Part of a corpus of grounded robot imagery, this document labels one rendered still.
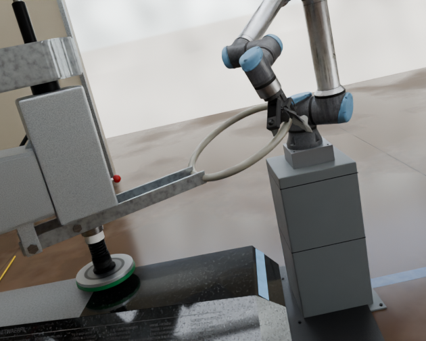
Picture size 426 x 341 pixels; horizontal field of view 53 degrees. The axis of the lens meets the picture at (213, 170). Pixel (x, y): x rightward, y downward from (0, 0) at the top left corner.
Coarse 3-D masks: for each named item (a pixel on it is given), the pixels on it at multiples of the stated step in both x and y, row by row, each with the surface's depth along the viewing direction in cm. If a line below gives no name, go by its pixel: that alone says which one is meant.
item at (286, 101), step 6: (282, 90) 159; (276, 96) 153; (282, 96) 158; (282, 102) 158; (288, 102) 157; (282, 108) 156; (288, 108) 157; (294, 108) 160; (282, 114) 157; (288, 114) 156; (282, 120) 159; (288, 120) 159
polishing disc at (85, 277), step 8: (112, 256) 166; (120, 256) 165; (128, 256) 163; (88, 264) 165; (120, 264) 159; (128, 264) 157; (80, 272) 159; (88, 272) 158; (112, 272) 154; (120, 272) 152; (80, 280) 153; (88, 280) 152; (96, 280) 151; (104, 280) 149; (112, 280) 149
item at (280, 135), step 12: (252, 108) 190; (264, 108) 185; (228, 120) 195; (216, 132) 194; (204, 144) 191; (276, 144) 154; (192, 156) 185; (252, 156) 153; (228, 168) 156; (240, 168) 154; (204, 180) 163; (216, 180) 159
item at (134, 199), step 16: (176, 176) 171; (192, 176) 161; (128, 192) 163; (144, 192) 166; (160, 192) 157; (176, 192) 160; (112, 208) 150; (128, 208) 152; (48, 224) 151; (80, 224) 145; (96, 224) 148; (48, 240) 141
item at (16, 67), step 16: (16, 48) 124; (32, 48) 125; (48, 48) 127; (64, 48) 131; (0, 64) 122; (16, 64) 124; (32, 64) 126; (48, 64) 128; (64, 64) 131; (80, 64) 139; (0, 80) 123; (16, 80) 125; (32, 80) 127; (48, 80) 129
